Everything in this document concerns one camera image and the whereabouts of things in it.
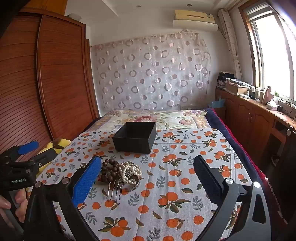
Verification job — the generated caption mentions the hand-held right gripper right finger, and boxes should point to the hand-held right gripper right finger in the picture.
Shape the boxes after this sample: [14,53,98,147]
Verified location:
[193,155,271,241]

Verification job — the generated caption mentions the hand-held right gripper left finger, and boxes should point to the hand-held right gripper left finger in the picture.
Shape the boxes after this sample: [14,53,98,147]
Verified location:
[23,156,102,241]

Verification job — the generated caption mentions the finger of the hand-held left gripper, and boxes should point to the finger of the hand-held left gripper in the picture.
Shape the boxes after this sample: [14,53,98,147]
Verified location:
[14,148,57,172]
[0,140,40,163]

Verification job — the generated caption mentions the brown wooden bead bracelet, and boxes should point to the brown wooden bead bracelet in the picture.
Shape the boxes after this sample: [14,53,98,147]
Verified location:
[97,159,121,184]

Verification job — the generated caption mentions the white pearl necklace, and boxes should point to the white pearl necklace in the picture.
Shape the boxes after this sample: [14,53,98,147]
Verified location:
[118,161,143,184]

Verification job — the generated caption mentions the silver bangle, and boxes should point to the silver bangle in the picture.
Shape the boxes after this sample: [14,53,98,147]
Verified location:
[122,176,141,192]

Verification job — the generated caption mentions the black square box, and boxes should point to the black square box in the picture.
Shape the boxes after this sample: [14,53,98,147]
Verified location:
[112,121,158,154]

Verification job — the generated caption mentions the person's left hand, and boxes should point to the person's left hand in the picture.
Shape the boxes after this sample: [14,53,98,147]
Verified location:
[0,188,28,223]

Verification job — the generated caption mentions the yellow plush toy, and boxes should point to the yellow plush toy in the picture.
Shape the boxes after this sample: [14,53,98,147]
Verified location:
[36,138,73,177]

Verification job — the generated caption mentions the orange fruit print cloth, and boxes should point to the orange fruit print cloth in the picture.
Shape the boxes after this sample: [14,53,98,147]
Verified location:
[27,128,255,241]

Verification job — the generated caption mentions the dark blue blanket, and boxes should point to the dark blue blanket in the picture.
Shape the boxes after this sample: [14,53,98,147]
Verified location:
[204,108,258,184]

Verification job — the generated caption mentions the red blanket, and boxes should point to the red blanket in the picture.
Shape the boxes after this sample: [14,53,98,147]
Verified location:
[228,136,285,232]

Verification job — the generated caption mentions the floral pillow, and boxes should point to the floral pillow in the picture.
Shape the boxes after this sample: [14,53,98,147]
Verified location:
[87,109,212,138]

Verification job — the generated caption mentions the long wooden cabinet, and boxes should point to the long wooden cabinet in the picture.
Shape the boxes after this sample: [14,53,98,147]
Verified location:
[215,87,296,163]

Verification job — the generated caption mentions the brown wooden wardrobe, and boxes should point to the brown wooden wardrobe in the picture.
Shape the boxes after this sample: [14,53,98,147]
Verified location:
[0,8,100,161]

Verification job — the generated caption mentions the blue bag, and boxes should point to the blue bag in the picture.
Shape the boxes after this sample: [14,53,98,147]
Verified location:
[211,97,226,108]

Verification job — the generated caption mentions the cardboard box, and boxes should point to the cardboard box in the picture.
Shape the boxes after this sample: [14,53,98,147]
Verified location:
[225,82,250,96]

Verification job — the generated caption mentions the white bottles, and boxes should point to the white bottles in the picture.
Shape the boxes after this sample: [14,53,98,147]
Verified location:
[251,87,265,101]

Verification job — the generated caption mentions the pile of dark clothes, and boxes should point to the pile of dark clothes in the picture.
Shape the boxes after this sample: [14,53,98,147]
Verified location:
[217,71,235,90]

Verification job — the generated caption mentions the folded patterned cloth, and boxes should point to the folded patterned cloth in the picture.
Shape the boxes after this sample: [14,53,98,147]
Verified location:
[225,77,252,88]

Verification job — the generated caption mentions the pink figurine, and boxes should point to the pink figurine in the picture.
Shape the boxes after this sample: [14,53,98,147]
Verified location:
[265,86,274,104]

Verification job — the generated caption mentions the circle pattern lace curtain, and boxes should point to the circle pattern lace curtain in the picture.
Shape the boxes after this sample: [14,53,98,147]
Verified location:
[90,29,213,112]

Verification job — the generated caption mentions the tied window curtain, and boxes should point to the tied window curtain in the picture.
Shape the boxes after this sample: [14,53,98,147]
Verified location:
[217,9,243,80]

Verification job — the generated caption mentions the window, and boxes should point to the window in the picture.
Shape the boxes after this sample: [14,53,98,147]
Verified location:
[239,0,296,100]

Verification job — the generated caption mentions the wall air conditioner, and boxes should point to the wall air conditioner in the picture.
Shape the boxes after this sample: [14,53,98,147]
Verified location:
[172,9,219,32]

